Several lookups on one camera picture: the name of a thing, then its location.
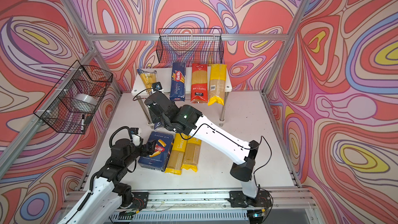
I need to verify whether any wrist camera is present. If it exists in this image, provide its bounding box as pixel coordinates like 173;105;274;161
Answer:
151;82;163;93
130;128;143;146

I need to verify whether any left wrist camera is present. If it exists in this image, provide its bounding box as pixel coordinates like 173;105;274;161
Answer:
130;128;143;146

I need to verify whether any red spaghetti bag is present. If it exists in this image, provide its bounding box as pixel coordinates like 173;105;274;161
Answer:
191;63;208;103

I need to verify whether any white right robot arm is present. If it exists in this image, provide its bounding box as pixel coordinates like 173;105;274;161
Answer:
144;92;260;199

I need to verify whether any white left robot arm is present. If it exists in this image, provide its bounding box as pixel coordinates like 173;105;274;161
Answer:
59;126;156;224

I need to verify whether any blue Barilla rigatoni box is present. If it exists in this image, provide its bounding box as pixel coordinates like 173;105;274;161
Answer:
138;131;174;172

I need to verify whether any black wire basket left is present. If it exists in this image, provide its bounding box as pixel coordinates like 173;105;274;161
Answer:
33;61;113;134

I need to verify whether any white two-tier shelf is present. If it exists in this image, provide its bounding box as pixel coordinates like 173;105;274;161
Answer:
131;67;232;128

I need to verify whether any dark blue spaghetti bag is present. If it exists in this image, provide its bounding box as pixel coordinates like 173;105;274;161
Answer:
135;69;159;124

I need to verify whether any yellow pastatime spaghetti bag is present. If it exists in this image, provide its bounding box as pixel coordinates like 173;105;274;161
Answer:
181;138;202;172
165;134;188;175

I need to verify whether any black wire basket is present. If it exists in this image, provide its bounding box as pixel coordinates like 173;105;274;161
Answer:
156;27;224;66
33;61;113;134

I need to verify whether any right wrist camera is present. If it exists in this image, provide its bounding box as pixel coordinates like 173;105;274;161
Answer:
151;82;163;93

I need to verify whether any black wire basket back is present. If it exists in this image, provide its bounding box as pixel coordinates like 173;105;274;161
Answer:
156;27;224;66

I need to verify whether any blue Barilla spaghetti box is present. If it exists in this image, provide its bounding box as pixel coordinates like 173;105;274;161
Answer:
170;62;186;102

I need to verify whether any silver tape roll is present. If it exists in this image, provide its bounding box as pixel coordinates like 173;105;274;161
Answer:
72;93;97;113

